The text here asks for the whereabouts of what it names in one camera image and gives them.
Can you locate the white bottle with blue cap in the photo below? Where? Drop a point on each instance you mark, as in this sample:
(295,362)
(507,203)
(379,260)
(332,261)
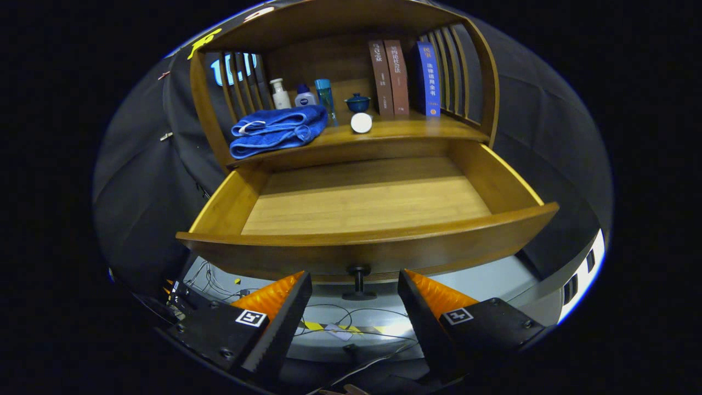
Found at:
(305,99)

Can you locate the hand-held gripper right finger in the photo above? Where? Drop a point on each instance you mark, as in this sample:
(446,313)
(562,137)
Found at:
(425,329)

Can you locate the teal bottle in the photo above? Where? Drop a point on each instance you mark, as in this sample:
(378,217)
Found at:
(324,93)

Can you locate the folded blue towel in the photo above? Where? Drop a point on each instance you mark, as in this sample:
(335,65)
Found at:
(274,134)

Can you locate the white tube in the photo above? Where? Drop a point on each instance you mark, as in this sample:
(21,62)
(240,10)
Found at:
(361,122)

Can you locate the black backdrop cloth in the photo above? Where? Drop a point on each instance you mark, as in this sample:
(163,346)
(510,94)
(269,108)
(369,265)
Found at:
(137,181)

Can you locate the white pump bottle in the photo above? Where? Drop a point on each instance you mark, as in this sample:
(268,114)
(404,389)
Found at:
(281,99)

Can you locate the wooden cabinet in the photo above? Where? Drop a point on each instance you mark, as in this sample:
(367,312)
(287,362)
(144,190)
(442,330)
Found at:
(329,22)

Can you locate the blue lidded teacup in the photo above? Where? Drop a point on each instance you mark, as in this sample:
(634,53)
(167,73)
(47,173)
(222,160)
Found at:
(357,103)

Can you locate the yellow black striped tape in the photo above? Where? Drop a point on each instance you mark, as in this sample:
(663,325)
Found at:
(329,327)

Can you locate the blue book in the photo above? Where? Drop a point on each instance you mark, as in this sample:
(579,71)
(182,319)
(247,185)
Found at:
(428,77)

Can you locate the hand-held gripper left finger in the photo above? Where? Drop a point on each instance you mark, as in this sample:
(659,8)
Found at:
(282,326)

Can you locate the wooden drawer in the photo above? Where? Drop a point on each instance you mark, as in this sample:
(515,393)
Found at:
(362,203)

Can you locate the dark brown book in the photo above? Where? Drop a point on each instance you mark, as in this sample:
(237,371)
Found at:
(381,77)

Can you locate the white slotted panel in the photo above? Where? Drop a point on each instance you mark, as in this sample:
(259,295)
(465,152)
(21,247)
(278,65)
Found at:
(581,280)

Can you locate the wooden countertop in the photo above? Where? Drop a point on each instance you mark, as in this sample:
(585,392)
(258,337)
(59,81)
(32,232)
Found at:
(406,126)

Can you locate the reddish brown book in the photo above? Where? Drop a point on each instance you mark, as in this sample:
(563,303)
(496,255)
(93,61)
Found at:
(397,77)

